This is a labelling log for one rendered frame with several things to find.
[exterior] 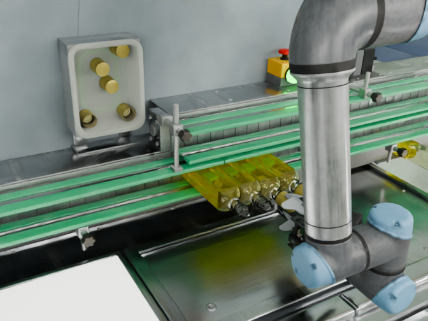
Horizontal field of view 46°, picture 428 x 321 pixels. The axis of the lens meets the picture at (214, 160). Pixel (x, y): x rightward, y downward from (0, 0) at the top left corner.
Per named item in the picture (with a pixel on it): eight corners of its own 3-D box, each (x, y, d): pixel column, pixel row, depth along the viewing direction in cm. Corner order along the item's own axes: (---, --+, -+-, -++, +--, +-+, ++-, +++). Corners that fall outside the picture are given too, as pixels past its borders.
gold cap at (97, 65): (88, 58, 119) (94, 62, 115) (103, 57, 120) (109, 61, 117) (90, 72, 120) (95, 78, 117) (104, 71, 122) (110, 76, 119)
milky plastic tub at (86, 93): (67, 128, 125) (77, 141, 118) (57, 37, 115) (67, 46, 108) (133, 116, 133) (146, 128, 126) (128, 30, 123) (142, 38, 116)
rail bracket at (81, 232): (66, 234, 123) (83, 265, 112) (63, 210, 119) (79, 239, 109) (82, 230, 124) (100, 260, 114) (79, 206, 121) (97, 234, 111)
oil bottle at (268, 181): (219, 169, 138) (264, 206, 122) (220, 151, 136) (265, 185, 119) (236, 165, 141) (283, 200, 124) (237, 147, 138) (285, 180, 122)
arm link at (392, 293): (423, 272, 88) (415, 308, 92) (377, 239, 97) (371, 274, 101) (392, 288, 85) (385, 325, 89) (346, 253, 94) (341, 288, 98)
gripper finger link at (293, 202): (271, 189, 113) (295, 214, 107) (292, 183, 116) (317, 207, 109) (268, 200, 115) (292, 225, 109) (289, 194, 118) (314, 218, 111)
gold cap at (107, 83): (98, 76, 122) (104, 81, 118) (113, 74, 123) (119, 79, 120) (99, 90, 123) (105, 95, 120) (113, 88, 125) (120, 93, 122)
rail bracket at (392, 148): (365, 154, 168) (397, 170, 158) (369, 135, 165) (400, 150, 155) (374, 151, 170) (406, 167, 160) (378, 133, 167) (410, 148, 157)
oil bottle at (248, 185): (201, 172, 135) (244, 210, 119) (201, 153, 133) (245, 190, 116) (219, 168, 138) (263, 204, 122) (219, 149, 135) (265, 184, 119)
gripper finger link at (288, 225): (267, 214, 117) (292, 228, 109) (288, 208, 119) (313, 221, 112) (267, 226, 118) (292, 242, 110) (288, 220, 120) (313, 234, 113)
